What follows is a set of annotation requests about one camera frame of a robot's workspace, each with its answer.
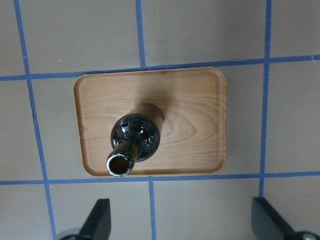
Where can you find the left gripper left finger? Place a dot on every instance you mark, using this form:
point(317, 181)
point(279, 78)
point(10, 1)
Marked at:
point(98, 224)

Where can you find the wooden tray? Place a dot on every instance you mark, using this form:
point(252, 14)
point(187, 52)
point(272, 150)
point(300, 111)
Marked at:
point(194, 104)

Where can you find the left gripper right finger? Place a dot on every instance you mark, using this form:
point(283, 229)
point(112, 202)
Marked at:
point(268, 224)

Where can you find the dark wine bottle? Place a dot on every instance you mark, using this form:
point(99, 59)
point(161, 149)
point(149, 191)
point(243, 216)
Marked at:
point(134, 138)

